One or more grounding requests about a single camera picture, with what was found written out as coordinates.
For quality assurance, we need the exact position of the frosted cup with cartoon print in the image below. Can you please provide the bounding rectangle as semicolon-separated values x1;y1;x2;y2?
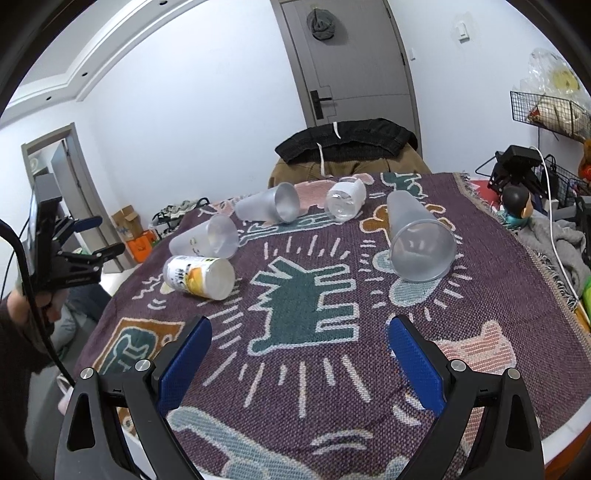
169;215;239;259

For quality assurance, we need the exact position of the frosted plastic cup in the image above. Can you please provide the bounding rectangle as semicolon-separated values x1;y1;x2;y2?
235;182;301;223
387;190;457;283

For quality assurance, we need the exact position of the white vitamin drink cup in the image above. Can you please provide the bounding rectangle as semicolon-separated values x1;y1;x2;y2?
162;255;235;301

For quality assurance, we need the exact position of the small clear plastic cup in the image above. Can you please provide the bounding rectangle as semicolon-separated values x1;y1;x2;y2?
325;177;367;222

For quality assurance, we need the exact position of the person's left hand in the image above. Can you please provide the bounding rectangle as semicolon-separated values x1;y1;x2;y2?
6;284;70;333

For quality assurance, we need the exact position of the cardboard box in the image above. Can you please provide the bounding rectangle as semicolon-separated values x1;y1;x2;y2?
111;205;143;241

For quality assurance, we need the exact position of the orange box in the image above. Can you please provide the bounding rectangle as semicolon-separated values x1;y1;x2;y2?
126;230;158;263

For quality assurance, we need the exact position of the black shoe rack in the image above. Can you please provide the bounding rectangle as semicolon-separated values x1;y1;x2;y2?
148;197;209;235

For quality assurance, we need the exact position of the grey cloth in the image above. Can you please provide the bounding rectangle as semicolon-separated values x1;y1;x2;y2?
517;216;590;297

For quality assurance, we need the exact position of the patterned purple woven blanket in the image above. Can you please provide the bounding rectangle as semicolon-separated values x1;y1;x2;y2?
78;173;590;479

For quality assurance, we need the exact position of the doll with black hair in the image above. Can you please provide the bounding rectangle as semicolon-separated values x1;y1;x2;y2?
501;184;534;229

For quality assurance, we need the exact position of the black jacket on chair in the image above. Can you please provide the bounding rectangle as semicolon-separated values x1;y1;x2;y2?
276;118;419;165

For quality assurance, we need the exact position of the grey door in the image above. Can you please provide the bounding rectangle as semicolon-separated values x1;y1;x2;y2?
271;1;421;136

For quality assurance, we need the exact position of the grey hat on door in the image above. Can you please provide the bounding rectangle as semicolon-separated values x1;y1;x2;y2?
307;8;335;41

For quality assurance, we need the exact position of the clear plastic bag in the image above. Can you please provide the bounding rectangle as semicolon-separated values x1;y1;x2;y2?
520;48;585;102

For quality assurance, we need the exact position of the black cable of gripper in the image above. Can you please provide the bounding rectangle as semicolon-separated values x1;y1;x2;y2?
0;218;77;388

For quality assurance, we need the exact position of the white cable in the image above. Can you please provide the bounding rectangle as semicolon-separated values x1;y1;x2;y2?
530;146;581;301

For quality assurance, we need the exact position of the black door handle lock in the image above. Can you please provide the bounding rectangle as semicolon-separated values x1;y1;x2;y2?
310;90;332;120

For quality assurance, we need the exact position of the black wire wall basket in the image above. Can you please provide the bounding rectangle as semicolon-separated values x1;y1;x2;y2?
510;91;590;143

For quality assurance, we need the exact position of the white wall switch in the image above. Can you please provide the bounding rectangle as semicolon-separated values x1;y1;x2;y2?
456;22;471;43

